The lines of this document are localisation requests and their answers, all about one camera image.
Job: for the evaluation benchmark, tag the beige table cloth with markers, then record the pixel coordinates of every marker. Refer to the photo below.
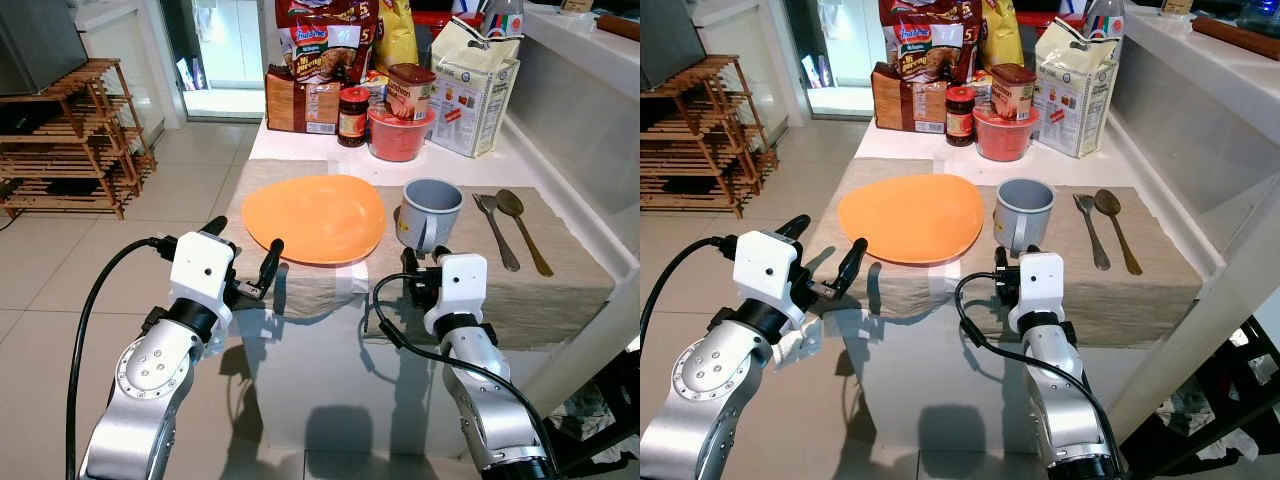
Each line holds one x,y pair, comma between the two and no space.
1150,295
560,290

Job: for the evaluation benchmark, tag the red lidded sauce jar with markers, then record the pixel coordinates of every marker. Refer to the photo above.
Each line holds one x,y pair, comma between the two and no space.
960,117
353,118

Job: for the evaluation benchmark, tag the bronze metal spoon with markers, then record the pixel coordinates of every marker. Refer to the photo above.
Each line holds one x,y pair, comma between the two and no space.
522,225
1115,222

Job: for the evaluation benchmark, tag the white kitchen counter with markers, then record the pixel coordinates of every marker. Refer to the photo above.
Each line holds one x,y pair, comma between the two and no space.
575,110
1190,130

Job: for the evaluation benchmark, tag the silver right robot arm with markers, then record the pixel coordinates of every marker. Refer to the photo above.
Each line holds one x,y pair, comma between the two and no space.
1065,395
490,400

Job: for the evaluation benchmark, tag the white flour bag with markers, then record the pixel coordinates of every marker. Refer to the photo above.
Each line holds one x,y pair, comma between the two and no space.
1075,95
475,95

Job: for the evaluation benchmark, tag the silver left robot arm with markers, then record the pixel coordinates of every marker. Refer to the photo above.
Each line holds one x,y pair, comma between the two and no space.
150,375
705,385

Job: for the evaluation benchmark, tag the orange plate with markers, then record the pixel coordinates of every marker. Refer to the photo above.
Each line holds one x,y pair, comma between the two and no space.
912,218
315,220

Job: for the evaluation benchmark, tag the red plastic bowl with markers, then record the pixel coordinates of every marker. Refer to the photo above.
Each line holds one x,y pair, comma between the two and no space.
400,140
1005,140

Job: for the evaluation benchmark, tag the grey mug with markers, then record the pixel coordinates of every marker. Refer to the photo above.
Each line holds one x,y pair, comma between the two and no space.
430,215
1022,212

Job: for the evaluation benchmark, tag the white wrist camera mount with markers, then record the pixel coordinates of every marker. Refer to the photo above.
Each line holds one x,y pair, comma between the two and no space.
765,265
1042,288
200,268
462,290

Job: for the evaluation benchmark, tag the yellow snack bag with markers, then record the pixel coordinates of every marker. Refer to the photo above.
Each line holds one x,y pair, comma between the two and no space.
1003,32
397,35

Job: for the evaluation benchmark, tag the red instant noodle pack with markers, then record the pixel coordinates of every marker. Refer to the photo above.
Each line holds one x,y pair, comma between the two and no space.
325,40
930,38

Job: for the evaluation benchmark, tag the wooden rolling pin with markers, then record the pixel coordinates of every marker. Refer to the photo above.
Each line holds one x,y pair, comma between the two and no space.
1235,38

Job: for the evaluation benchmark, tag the wooden slatted rack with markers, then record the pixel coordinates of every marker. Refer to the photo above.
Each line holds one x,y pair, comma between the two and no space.
70,150
700,145

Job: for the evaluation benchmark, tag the metal fork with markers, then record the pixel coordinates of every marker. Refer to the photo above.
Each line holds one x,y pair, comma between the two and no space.
497,235
1092,232

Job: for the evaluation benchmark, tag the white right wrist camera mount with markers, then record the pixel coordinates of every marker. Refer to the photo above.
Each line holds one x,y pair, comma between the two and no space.
1042,288
462,290

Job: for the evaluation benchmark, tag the clear bottle with red label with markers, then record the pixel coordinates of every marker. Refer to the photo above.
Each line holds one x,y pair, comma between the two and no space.
503,18
1105,25

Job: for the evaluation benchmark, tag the dark grey appliance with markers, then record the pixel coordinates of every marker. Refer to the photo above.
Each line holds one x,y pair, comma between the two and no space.
665,40
35,45

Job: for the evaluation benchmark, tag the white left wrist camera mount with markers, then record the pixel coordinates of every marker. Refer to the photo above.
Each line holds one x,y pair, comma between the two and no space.
765,265
200,268

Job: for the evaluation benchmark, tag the brown packaged box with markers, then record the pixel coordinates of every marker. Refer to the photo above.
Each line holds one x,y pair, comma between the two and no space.
300,105
905,102

